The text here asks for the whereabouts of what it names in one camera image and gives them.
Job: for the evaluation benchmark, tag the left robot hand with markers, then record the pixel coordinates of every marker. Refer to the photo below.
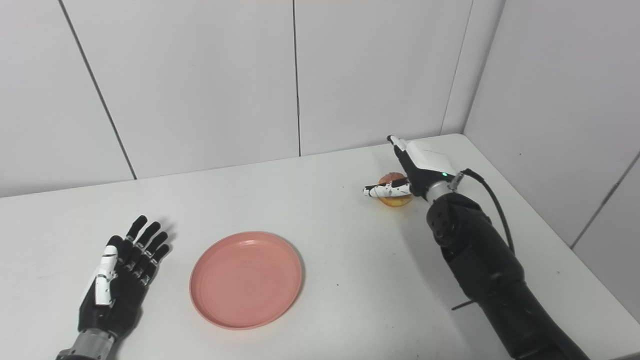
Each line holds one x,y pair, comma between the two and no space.
122,280

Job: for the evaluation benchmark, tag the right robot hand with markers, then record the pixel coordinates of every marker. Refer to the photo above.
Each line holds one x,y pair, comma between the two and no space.
415,172

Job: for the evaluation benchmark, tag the cream puff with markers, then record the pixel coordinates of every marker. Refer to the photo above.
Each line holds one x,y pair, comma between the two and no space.
395,196

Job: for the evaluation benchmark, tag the pink round plate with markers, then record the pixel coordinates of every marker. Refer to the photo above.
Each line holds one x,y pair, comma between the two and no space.
245,279

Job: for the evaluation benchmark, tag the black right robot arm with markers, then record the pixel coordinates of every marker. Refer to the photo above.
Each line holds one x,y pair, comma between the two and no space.
490,270

